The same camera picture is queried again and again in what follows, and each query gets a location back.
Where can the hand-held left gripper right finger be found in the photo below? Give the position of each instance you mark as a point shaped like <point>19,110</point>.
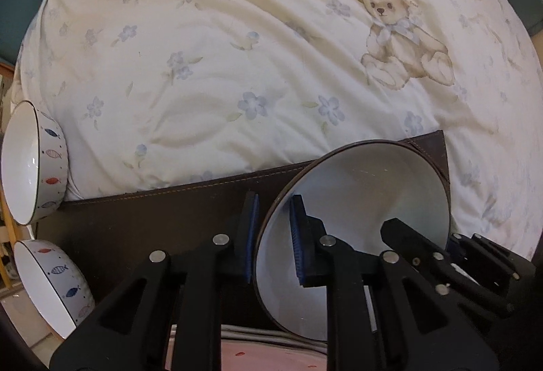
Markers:
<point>297,243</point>

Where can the large white fish-pattern bowl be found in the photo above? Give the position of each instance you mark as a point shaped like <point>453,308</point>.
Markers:
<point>51,269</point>

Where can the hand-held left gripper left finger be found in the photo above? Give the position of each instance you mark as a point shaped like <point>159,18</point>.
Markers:
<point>252,235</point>

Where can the small white dark-rimmed bowl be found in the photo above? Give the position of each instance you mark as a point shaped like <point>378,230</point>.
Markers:
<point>360,193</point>

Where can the black leather mat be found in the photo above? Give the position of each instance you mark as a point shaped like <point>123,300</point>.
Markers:
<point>148,218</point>

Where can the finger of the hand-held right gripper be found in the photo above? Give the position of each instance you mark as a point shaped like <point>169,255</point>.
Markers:
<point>407,239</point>
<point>479,252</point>

